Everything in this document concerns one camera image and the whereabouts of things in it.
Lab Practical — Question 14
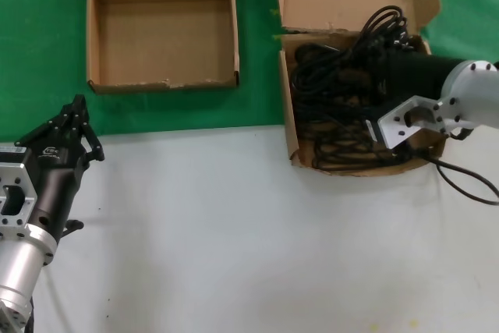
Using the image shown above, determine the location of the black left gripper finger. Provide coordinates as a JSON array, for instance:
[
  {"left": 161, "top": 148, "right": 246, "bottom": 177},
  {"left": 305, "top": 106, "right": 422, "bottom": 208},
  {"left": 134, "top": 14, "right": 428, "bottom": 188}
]
[
  {"left": 14, "top": 94, "right": 83, "bottom": 151},
  {"left": 76, "top": 94, "right": 106, "bottom": 163}
]

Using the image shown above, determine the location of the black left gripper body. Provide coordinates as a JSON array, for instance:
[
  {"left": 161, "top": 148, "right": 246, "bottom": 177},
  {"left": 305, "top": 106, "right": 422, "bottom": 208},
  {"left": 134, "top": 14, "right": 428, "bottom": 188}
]
[{"left": 23, "top": 134, "right": 89, "bottom": 244}]

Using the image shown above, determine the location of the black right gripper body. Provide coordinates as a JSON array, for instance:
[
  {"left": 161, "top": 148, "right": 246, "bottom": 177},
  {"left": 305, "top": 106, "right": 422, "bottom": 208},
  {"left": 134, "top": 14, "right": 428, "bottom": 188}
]
[{"left": 373, "top": 51, "right": 465, "bottom": 100}]

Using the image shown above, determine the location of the square shallow cardboard box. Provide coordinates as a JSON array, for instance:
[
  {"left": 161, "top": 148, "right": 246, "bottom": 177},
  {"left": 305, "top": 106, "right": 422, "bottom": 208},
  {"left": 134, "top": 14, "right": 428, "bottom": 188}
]
[{"left": 65, "top": 0, "right": 242, "bottom": 95}]

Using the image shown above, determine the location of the green cloth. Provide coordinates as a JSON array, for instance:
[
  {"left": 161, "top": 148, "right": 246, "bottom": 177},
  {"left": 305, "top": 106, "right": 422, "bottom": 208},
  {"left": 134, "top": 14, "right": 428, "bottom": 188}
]
[{"left": 0, "top": 0, "right": 499, "bottom": 143}]

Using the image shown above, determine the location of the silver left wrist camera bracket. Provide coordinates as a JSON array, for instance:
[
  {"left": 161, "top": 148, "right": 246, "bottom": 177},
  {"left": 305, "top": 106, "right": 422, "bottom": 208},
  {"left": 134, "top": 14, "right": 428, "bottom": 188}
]
[{"left": 0, "top": 144, "right": 39, "bottom": 241}]

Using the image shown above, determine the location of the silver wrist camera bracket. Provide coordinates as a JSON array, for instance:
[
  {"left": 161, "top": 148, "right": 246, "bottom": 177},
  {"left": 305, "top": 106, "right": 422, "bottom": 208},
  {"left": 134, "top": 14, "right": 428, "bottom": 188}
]
[
  {"left": 376, "top": 94, "right": 462, "bottom": 151},
  {"left": 0, "top": 144, "right": 39, "bottom": 241}
]

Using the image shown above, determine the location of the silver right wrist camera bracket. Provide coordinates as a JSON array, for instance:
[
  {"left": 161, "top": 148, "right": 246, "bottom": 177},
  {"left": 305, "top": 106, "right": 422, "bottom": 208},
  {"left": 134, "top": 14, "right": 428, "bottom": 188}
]
[{"left": 376, "top": 94, "right": 462, "bottom": 151}]

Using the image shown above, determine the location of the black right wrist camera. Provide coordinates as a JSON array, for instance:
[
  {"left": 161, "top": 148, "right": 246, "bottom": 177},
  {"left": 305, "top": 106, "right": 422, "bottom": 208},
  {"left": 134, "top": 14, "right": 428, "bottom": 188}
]
[{"left": 363, "top": 117, "right": 387, "bottom": 143}]

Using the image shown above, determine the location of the black robot cable with connector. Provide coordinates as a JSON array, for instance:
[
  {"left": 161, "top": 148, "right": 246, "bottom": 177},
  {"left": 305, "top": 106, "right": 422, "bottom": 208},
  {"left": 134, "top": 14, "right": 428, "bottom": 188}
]
[{"left": 427, "top": 129, "right": 499, "bottom": 207}]

